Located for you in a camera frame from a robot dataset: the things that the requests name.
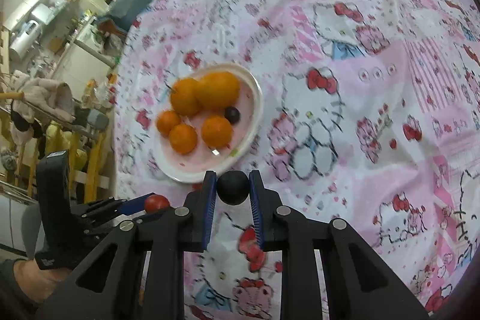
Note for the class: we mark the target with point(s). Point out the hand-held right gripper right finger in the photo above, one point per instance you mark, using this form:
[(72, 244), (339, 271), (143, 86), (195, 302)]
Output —
[(257, 211)]

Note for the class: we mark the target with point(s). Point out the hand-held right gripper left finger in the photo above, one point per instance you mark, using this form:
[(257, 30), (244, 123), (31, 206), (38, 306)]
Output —
[(208, 211)]

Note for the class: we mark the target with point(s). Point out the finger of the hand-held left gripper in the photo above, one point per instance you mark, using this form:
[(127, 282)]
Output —
[(133, 204), (150, 218)]

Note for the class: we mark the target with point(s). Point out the red cherry tomato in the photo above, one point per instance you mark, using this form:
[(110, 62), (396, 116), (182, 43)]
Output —
[(156, 203)]

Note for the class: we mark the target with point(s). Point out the small dark green fruit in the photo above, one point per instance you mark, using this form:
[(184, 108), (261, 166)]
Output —
[(233, 188)]

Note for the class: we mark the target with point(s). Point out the pink speckled plate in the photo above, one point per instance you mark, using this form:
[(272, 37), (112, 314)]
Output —
[(240, 140)]

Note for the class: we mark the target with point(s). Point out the small mandarin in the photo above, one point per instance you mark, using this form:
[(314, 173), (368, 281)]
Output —
[(168, 123), (183, 138)]

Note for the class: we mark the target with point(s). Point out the medium orange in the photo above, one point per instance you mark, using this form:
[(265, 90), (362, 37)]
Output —
[(185, 97), (216, 131)]

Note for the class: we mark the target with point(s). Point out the red plum back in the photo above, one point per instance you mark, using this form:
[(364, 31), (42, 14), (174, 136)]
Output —
[(232, 114)]

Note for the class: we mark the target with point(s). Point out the large orange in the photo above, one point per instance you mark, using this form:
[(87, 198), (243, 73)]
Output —
[(218, 89)]

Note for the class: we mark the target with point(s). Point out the person's left forearm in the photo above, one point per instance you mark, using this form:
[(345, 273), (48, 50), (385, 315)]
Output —
[(7, 293)]

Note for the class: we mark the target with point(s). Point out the person's left hand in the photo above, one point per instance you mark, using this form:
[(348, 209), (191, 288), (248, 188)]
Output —
[(37, 278)]

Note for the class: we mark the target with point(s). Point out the pale jacket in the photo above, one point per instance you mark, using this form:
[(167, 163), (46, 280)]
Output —
[(41, 95)]

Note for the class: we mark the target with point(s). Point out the white washing machine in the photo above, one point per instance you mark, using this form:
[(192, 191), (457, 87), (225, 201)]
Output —
[(92, 39)]

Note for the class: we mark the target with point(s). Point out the white water heater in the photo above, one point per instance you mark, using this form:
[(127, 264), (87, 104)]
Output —
[(23, 39)]

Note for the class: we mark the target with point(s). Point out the pink cartoon printed blanket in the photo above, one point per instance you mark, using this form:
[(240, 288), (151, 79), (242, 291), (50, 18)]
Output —
[(375, 42)]

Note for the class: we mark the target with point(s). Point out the yellow wooden frame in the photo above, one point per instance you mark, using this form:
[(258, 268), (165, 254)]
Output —
[(92, 162)]

